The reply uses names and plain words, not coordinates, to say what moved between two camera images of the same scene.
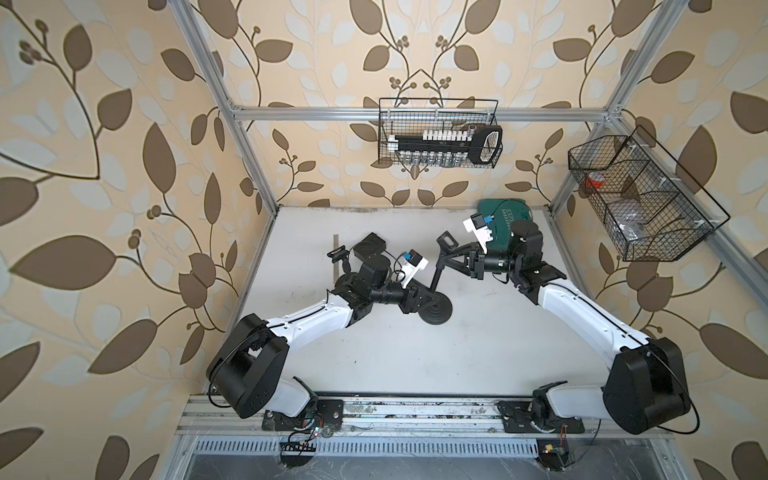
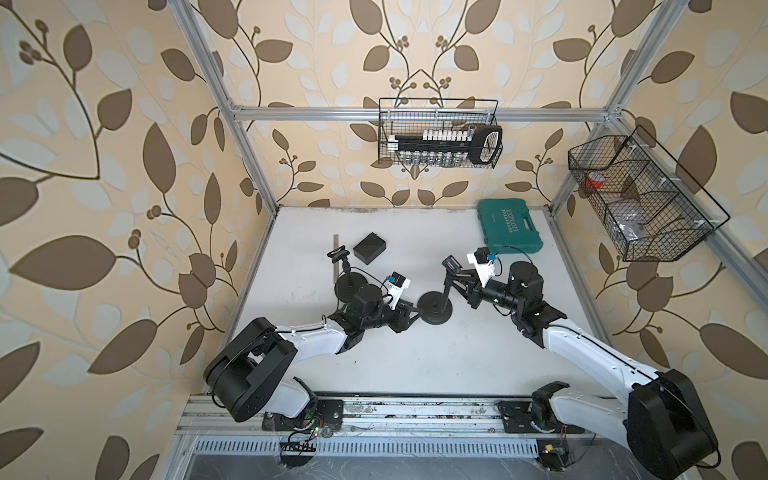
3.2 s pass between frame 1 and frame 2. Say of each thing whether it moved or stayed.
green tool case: stayed
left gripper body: moved
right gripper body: moved
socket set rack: stayed
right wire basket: stayed
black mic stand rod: stayed
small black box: stayed
